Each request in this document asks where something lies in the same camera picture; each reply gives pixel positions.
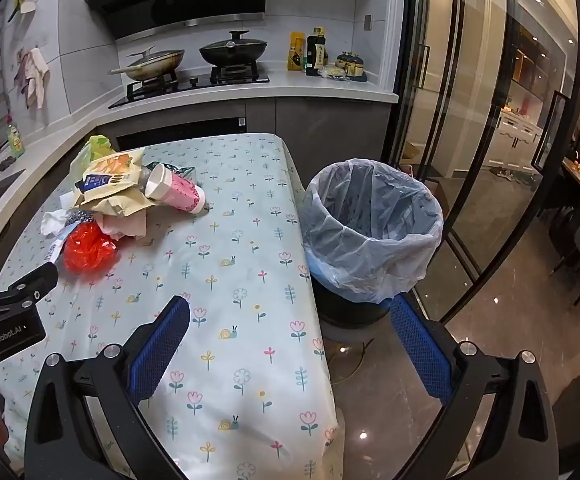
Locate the black framed glass sliding door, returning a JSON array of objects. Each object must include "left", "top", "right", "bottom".
[{"left": 385, "top": 0, "right": 580, "bottom": 321}]

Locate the grey stool with gold base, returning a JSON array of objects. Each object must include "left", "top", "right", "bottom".
[{"left": 320, "top": 310, "right": 393, "bottom": 386}]

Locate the white hanging spatula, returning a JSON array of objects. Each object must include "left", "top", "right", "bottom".
[{"left": 7, "top": 0, "right": 38, "bottom": 23}]

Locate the grey kitchen cabinet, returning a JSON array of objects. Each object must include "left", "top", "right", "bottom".
[{"left": 94, "top": 97, "right": 395, "bottom": 166}]

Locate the condiment jar set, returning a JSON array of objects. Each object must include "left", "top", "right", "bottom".
[{"left": 335, "top": 51, "right": 368, "bottom": 83}]

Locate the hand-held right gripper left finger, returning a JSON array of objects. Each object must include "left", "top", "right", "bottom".
[{"left": 24, "top": 296, "right": 191, "bottom": 480}]

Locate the dark soy sauce bottle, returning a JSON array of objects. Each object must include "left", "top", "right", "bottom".
[{"left": 305, "top": 26, "right": 327, "bottom": 77}]

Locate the green dish soap bottle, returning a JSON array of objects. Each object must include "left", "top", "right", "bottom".
[{"left": 7, "top": 117, "right": 26, "bottom": 157}]

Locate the pink hanging cloth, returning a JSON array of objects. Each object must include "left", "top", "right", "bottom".
[{"left": 14, "top": 47, "right": 51, "bottom": 110}]

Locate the white tissue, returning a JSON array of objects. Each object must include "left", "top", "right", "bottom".
[{"left": 41, "top": 208, "right": 78, "bottom": 238}]

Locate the black framed glass panel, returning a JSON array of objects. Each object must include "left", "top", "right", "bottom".
[{"left": 531, "top": 90, "right": 570, "bottom": 177}]

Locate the beige wok with glass lid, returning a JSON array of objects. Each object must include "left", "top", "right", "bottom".
[{"left": 108, "top": 46, "right": 185, "bottom": 82}]

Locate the black bin with plastic liner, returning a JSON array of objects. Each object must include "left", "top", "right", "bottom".
[{"left": 301, "top": 158, "right": 444, "bottom": 328}]

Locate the beige paper wrapper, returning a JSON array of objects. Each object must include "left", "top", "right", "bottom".
[{"left": 72, "top": 187, "right": 158, "bottom": 218}]

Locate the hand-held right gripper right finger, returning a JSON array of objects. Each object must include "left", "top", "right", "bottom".
[{"left": 390, "top": 294, "right": 561, "bottom": 480}]

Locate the black built-in oven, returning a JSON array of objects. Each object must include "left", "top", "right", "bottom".
[{"left": 114, "top": 116, "right": 248, "bottom": 153}]

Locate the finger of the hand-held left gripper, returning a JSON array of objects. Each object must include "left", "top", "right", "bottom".
[{"left": 0, "top": 262, "right": 59, "bottom": 312}]

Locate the red plastic bag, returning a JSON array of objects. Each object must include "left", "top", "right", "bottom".
[{"left": 64, "top": 222, "right": 119, "bottom": 274}]

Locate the yellow seasoning packet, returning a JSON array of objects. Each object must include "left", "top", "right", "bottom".
[{"left": 287, "top": 31, "right": 308, "bottom": 72}]

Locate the green foil packet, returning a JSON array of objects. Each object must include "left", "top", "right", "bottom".
[{"left": 144, "top": 161, "right": 198, "bottom": 183}]

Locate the white sideboard cabinet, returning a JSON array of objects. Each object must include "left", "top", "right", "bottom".
[{"left": 487, "top": 107, "right": 546, "bottom": 171}]

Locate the black gas stove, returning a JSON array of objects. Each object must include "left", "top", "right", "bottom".
[{"left": 108, "top": 62, "right": 271, "bottom": 110}]

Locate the floral tablecloth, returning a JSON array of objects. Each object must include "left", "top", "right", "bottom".
[{"left": 0, "top": 132, "right": 341, "bottom": 480}]

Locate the white wrapper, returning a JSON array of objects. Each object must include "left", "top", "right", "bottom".
[{"left": 50, "top": 237, "right": 70, "bottom": 266}]

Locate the pink paper cup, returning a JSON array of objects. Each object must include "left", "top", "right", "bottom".
[{"left": 144, "top": 164, "right": 205, "bottom": 215}]

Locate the black pan with lid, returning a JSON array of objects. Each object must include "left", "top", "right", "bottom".
[{"left": 199, "top": 30, "right": 267, "bottom": 67}]

